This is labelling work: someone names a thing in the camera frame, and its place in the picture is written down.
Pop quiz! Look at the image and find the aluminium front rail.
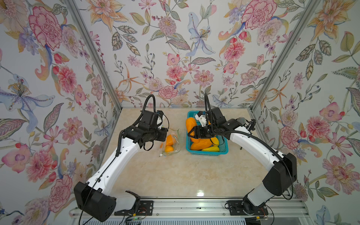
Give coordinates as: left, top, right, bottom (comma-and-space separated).
141, 197, 310, 222

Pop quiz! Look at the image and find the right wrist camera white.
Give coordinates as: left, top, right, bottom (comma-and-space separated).
195, 111, 211, 127

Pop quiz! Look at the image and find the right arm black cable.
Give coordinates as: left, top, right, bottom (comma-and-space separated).
204, 92, 294, 201

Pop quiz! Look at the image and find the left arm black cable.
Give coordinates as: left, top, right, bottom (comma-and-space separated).
132, 94, 157, 126

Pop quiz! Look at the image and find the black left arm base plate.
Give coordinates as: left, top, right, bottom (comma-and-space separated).
114, 200, 154, 217

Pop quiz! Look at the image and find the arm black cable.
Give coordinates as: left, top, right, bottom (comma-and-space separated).
204, 92, 294, 201
132, 94, 157, 126

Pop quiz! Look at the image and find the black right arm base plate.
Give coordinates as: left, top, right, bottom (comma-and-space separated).
224, 200, 269, 216

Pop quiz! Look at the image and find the teal plastic basket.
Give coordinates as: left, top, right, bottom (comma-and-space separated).
185, 111, 229, 156

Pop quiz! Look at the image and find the aluminium corner post left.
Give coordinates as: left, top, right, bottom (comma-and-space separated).
64, 0, 122, 111

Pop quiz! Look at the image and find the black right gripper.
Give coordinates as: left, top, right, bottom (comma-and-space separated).
188, 125, 219, 139

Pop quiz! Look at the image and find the yellow mango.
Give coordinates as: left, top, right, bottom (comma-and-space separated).
202, 137, 220, 152

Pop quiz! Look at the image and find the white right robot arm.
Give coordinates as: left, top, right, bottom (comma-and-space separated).
187, 108, 297, 215

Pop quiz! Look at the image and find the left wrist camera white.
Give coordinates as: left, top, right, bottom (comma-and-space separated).
156, 111, 164, 130

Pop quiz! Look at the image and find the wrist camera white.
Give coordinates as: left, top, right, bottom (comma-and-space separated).
156, 111, 164, 130
195, 111, 211, 127

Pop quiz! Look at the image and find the aluminium corner post right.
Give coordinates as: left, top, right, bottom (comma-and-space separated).
249, 0, 319, 113

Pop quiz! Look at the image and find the clear zip-top bag green print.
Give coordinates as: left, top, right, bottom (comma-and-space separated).
159, 128, 182, 157

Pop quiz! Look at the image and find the aluminium corner post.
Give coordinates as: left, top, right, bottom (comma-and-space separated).
64, 0, 122, 111
249, 0, 319, 113

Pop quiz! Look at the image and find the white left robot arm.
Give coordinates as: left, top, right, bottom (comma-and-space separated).
74, 110, 169, 222

